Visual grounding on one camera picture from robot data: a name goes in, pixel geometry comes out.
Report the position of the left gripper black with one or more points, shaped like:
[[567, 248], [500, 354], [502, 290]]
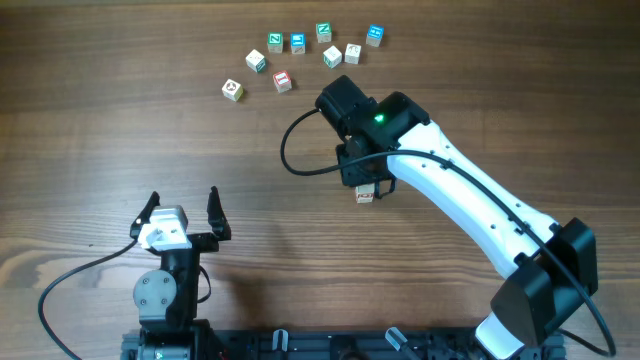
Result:
[[207, 243]]

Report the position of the white block leaf picture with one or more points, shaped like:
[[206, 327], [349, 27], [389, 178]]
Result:
[[366, 188]]

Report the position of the white block red side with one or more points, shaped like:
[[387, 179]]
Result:
[[365, 195]]

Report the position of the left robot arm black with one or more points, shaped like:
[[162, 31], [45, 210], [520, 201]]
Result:
[[167, 298]]

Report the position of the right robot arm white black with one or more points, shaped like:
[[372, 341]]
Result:
[[548, 269]]

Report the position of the white block number two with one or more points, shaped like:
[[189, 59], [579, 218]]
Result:
[[352, 53]]

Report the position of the white block green N side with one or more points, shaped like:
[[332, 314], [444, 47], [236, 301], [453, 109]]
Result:
[[332, 57]]

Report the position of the blue block far right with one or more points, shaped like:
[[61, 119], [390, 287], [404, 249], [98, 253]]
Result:
[[374, 35]]

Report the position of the blue block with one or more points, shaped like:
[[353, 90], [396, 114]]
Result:
[[298, 43], [374, 35]]

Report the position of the red top block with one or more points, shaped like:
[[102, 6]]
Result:
[[282, 81]]

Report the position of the green N block right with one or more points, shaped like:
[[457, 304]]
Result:
[[324, 32]]

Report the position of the blue top block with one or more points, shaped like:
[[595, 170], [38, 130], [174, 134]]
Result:
[[298, 43]]

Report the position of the green N block left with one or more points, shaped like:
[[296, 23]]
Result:
[[275, 42]]

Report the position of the white block yellow side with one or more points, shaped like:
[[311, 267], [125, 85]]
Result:
[[232, 90]]

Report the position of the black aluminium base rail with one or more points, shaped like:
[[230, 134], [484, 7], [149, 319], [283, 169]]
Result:
[[439, 343]]

